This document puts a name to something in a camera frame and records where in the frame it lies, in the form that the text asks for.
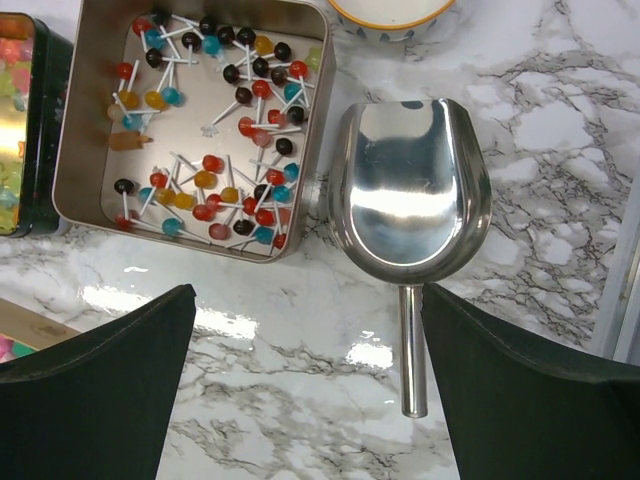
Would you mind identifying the white ceramic bowl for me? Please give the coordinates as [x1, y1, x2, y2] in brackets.
[328, 0, 455, 43]

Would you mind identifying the tin of pastel star candies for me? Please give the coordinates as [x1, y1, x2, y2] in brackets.
[1, 299, 80, 363]

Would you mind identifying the metal scoop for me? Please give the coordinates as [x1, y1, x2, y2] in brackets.
[327, 98, 491, 418]

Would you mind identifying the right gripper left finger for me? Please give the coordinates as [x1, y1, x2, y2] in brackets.
[1, 284, 196, 479]

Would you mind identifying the tin of translucent star candies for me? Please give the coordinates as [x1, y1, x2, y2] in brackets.
[1, 12, 73, 238]

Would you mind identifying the tin of mini lollipops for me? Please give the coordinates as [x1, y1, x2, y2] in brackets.
[52, 0, 336, 264]

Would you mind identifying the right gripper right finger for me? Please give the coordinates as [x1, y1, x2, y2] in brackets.
[422, 284, 639, 479]

